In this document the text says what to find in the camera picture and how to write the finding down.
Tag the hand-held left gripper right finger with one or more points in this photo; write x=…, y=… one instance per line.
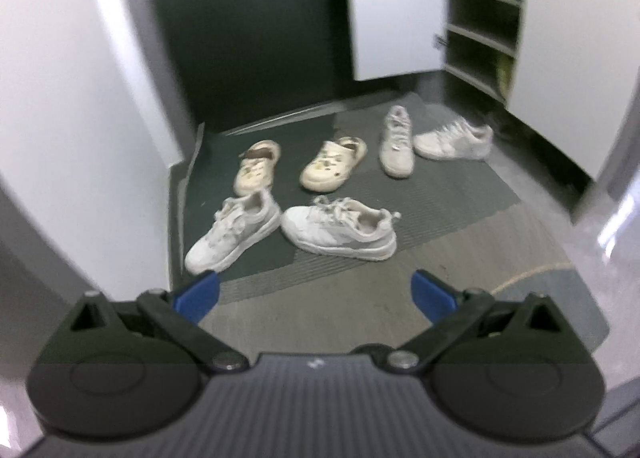
x=430, y=295

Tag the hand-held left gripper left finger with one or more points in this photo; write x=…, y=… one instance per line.
x=197, y=294

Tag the dark green door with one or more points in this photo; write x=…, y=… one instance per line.
x=250, y=28

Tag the shoe cabinet with shelves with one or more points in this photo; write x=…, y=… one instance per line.
x=480, y=13

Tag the cream clog with charms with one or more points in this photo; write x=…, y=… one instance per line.
x=325, y=172

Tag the metal cabinet hinge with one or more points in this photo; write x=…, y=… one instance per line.
x=439, y=42

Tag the white mesh sneaker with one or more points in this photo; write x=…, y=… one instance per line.
x=225, y=238
x=325, y=229

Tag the yellow-green item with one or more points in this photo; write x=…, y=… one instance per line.
x=504, y=73

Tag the green and grey floor mat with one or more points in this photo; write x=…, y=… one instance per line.
x=440, y=208

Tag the white perforated leather sneaker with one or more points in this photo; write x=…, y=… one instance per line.
x=397, y=158
x=450, y=144

